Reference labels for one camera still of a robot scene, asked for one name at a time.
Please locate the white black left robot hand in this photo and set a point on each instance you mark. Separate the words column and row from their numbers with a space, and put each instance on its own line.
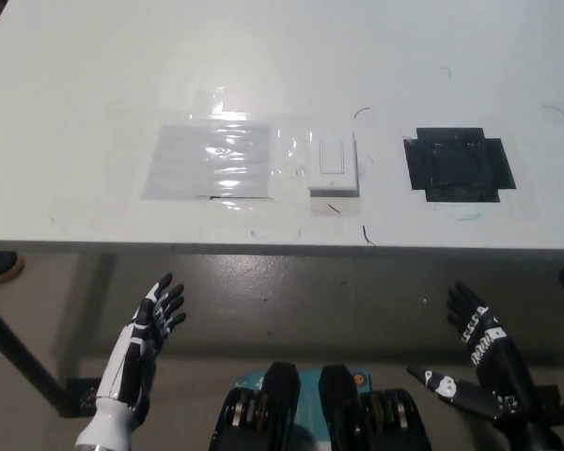
column 143, row 333

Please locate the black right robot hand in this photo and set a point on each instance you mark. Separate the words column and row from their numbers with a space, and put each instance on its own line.
column 498, row 362

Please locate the white wall switch plate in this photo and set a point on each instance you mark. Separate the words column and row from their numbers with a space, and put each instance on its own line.
column 333, row 162

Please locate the dark round object tan rim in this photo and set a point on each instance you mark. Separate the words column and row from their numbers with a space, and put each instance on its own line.
column 0, row 268

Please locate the grey taped paper sheet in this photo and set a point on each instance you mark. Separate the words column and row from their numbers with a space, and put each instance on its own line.
column 192, row 162

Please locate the black tape patch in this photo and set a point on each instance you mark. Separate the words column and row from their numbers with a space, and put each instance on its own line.
column 458, row 164

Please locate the clear plastic film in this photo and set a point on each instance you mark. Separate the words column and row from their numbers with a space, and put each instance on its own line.
column 286, row 155

